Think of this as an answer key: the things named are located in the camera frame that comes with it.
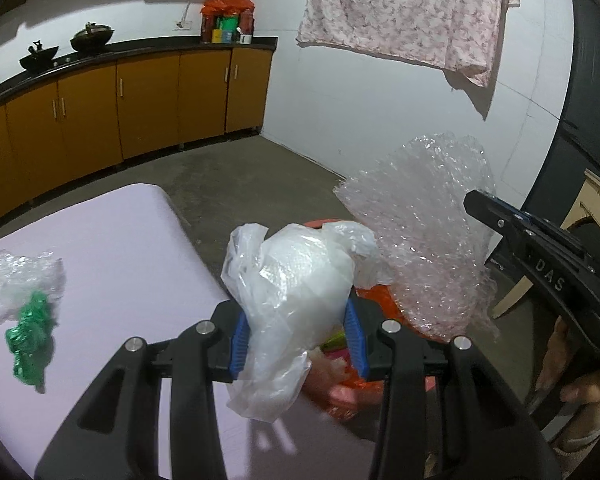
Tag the person's right hand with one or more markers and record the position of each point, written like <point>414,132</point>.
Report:
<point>559,354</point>

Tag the red bag over condiments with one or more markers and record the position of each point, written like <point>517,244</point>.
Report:
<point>226,7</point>

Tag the white translucent plastic bag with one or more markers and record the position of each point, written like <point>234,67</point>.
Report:
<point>293,287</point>

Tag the shiny green plastic bag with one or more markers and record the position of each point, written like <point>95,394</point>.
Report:
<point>29,340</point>

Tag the black lidded pot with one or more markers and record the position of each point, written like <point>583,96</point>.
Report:
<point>92,39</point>

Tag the small bubble wrap piece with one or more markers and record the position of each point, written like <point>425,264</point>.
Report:
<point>22,277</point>

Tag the black wok with handle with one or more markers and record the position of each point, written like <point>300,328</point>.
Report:
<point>39,58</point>

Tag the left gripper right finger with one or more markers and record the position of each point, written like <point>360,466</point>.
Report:
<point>485,431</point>

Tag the black countertop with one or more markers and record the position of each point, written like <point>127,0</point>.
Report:
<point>123,50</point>

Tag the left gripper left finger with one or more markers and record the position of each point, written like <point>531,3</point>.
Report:
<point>112,431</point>

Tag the lower wooden kitchen cabinets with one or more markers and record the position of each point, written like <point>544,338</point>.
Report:
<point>61,128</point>

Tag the cream wooden furniture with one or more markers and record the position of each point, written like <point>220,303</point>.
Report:
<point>554,260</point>

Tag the lilac quilted tablecloth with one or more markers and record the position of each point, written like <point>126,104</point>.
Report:
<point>131,270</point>

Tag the pink floral hanging cloth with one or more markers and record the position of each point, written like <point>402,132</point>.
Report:
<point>461,36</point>

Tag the large bubble wrap sheet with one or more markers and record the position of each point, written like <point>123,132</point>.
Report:
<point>435,252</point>

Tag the red plastic trash basket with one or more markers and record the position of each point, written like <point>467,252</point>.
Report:
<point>387,366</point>

